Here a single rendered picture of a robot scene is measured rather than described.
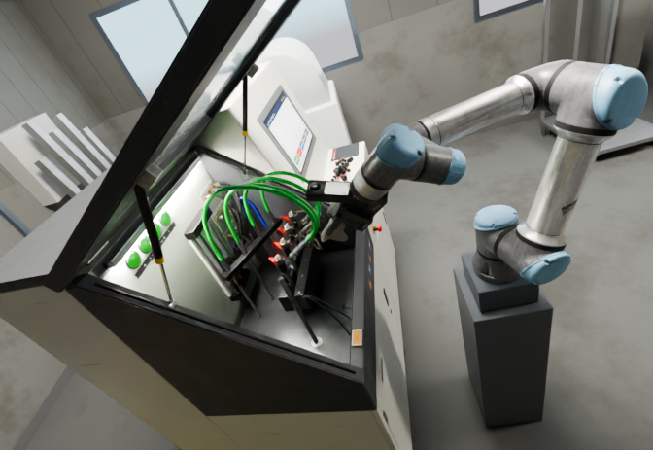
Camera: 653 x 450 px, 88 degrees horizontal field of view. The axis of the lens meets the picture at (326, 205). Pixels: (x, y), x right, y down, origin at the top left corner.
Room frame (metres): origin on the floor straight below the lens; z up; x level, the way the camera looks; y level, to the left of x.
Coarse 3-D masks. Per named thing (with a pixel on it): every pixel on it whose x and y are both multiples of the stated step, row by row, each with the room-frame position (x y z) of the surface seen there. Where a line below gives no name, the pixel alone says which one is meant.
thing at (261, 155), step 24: (264, 72) 1.76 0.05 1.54; (240, 96) 1.42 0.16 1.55; (264, 96) 1.59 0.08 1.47; (216, 120) 1.29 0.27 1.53; (240, 120) 1.29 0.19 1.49; (216, 144) 1.31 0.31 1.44; (240, 144) 1.28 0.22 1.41; (264, 144) 1.32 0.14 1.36; (264, 168) 1.26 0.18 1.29; (288, 168) 1.34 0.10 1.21; (312, 168) 1.54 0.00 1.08; (384, 216) 1.73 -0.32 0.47; (384, 240) 1.48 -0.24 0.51; (384, 264) 1.26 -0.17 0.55
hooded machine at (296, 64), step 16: (272, 48) 2.64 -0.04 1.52; (288, 48) 2.60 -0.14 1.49; (304, 48) 2.86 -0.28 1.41; (288, 64) 2.54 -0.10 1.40; (304, 64) 2.53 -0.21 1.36; (288, 80) 2.55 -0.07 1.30; (304, 80) 2.53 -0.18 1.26; (320, 80) 2.54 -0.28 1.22; (304, 96) 2.54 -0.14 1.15; (320, 96) 2.52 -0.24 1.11; (336, 96) 2.65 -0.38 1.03; (320, 112) 2.48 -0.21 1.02; (336, 112) 2.46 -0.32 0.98; (320, 128) 2.49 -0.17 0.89; (336, 128) 2.47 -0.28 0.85; (336, 144) 2.48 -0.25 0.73
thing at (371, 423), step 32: (224, 416) 0.65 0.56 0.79; (256, 416) 0.62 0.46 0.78; (288, 416) 0.58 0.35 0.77; (320, 416) 0.55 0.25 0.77; (352, 416) 0.52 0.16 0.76; (256, 448) 0.65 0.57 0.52; (288, 448) 0.61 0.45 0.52; (320, 448) 0.58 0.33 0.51; (352, 448) 0.54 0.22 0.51; (384, 448) 0.51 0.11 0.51
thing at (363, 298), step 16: (368, 256) 1.00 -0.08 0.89; (368, 272) 0.92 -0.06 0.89; (368, 288) 0.85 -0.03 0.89; (352, 304) 0.76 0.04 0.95; (368, 304) 0.78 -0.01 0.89; (352, 320) 0.70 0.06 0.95; (368, 320) 0.72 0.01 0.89; (368, 336) 0.66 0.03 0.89; (352, 352) 0.59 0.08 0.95; (368, 352) 0.61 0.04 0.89; (368, 368) 0.56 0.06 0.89
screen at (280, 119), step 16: (272, 96) 1.66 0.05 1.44; (288, 96) 1.82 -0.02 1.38; (272, 112) 1.55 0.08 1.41; (288, 112) 1.70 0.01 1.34; (272, 128) 1.45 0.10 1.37; (288, 128) 1.58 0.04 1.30; (304, 128) 1.75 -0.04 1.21; (288, 144) 1.48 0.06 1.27; (304, 144) 1.63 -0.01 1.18; (288, 160) 1.38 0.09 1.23; (304, 160) 1.51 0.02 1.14; (304, 176) 1.41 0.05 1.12
